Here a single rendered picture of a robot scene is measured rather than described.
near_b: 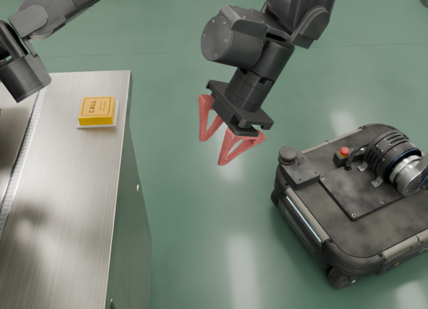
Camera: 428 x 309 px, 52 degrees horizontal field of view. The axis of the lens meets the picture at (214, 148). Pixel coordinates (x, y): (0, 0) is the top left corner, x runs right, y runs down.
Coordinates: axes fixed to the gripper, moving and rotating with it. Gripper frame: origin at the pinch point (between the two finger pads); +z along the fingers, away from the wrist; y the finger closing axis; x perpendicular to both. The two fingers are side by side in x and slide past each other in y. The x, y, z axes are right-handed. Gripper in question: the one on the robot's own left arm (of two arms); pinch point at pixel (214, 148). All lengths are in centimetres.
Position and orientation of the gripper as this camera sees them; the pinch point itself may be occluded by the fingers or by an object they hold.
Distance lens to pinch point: 68.5
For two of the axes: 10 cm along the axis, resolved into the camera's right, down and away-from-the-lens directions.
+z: -4.4, 7.7, 4.7
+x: 7.5, 0.3, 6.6
